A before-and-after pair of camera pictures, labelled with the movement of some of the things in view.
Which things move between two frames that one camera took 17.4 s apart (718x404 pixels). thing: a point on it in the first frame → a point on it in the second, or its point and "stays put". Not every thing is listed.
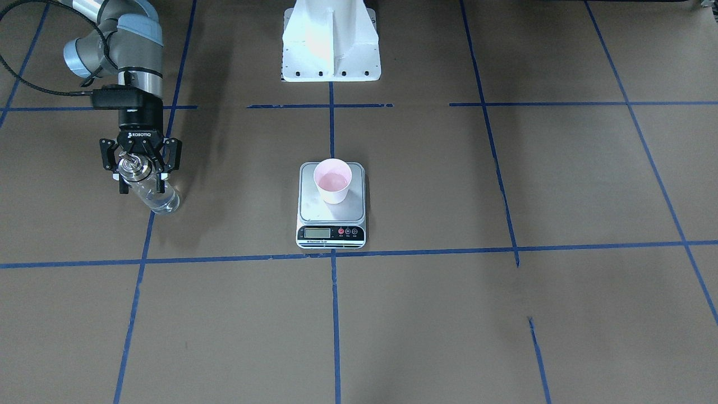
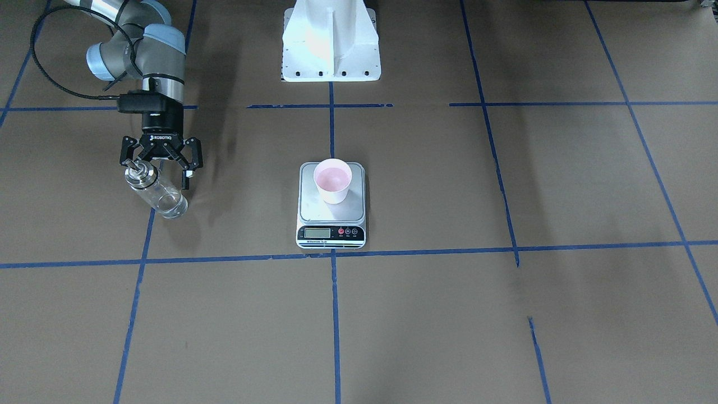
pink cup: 333,176 stays put
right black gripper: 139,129 → 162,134
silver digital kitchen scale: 323,225 stays put
